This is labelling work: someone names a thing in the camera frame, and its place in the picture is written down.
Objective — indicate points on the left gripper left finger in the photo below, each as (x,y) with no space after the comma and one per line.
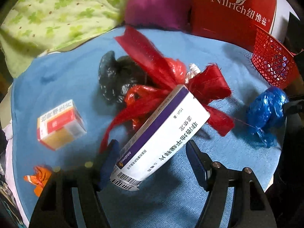
(55,207)

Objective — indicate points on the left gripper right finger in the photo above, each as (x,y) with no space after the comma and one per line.
(250,207)

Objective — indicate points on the blue plastic bag ball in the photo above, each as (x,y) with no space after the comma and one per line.
(266,113)

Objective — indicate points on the white purple medicine box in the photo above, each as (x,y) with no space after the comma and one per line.
(171,126)

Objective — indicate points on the red ribbon strip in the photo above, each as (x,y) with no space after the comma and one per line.
(206,87)

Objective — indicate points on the red plastic bag ball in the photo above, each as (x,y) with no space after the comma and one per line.
(141,100)

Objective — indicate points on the orange crumpled wrapper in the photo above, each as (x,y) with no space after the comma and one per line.
(39,178)

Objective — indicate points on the red orange medicine box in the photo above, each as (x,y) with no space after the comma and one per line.
(60,126)

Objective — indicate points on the blue cloth blanket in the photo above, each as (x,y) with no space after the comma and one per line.
(171,197)

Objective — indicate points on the red mesh plastic basket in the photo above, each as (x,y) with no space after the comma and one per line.
(273,61)

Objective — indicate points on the black plastic bag ball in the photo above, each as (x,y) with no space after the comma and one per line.
(117,76)

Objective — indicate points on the green floral quilt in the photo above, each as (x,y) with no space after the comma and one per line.
(36,26)

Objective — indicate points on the red Nilrich paper bag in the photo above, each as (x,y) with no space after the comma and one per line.
(232,21)

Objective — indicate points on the magenta pillow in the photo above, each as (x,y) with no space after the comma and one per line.
(166,14)

